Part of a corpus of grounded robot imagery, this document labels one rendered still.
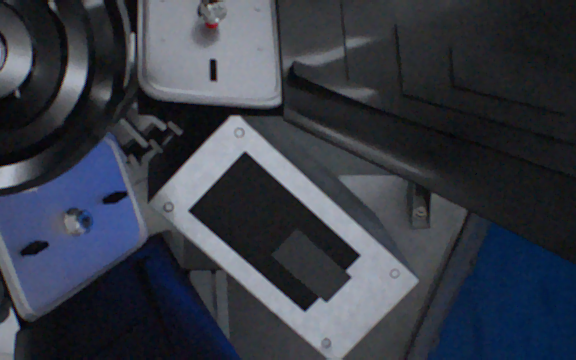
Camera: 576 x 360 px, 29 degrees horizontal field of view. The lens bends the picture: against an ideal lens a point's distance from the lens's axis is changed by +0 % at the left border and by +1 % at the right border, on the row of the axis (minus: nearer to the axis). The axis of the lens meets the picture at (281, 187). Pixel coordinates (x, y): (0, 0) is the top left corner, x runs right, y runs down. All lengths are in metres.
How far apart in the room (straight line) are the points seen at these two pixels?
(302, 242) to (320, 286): 0.03
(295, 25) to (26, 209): 0.15
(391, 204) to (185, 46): 1.43
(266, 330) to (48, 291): 1.25
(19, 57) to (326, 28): 0.14
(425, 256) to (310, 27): 1.38
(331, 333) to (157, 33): 0.24
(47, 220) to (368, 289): 0.21
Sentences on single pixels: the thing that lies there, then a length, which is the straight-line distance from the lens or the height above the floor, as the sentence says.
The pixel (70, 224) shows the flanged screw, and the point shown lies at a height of 1.12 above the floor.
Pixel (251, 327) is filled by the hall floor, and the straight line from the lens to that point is 1.75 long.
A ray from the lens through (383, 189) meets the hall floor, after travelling 1.92.
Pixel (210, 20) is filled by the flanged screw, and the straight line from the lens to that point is 0.49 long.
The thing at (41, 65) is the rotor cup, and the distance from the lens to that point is 0.44.
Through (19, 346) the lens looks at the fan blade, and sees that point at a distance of 0.51.
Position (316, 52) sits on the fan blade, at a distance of 0.50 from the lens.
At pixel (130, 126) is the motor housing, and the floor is 1.07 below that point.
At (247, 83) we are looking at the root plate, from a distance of 0.48.
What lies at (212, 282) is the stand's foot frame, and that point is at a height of 0.07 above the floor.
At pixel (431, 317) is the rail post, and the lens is 1.47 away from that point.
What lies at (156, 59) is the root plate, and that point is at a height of 1.19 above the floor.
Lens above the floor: 1.56
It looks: 55 degrees down
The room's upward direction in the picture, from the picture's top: 10 degrees clockwise
